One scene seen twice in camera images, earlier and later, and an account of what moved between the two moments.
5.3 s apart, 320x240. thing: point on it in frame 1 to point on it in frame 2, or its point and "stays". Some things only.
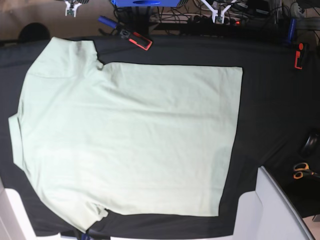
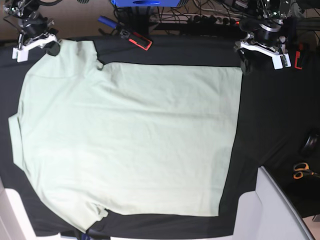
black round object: (310, 143) stays
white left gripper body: (71, 8) to (21, 53)
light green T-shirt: (126, 139) stays
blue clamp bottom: (85, 236) stays
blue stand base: (146, 3) stays
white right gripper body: (218, 14) to (280, 58)
